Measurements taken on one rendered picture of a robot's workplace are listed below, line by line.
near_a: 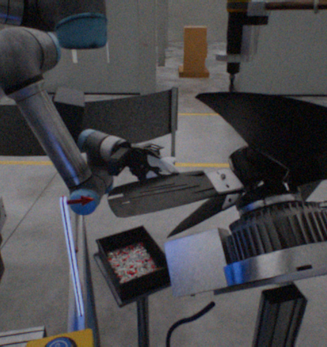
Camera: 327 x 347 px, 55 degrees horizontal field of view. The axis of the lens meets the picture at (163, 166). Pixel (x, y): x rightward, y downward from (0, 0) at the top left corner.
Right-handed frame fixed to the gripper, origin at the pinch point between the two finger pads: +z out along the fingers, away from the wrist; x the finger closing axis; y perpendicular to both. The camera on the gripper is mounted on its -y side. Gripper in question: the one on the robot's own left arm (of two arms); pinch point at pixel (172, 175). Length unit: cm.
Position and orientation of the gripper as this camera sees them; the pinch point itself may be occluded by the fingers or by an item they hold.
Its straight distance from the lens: 75.7
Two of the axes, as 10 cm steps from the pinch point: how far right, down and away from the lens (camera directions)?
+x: -0.7, 9.3, 3.6
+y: 6.3, -2.4, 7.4
